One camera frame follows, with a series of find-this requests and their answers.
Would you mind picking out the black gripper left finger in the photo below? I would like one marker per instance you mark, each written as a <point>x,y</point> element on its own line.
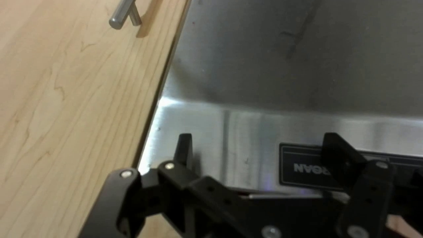
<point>146,203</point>

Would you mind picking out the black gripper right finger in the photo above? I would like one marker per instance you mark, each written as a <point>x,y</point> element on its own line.
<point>365,199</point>

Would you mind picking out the stainless steel range hood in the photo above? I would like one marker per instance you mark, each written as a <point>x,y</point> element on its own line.
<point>286,67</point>

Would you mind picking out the light wooden wall cabinet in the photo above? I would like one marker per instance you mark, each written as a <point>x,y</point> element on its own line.
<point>67,133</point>

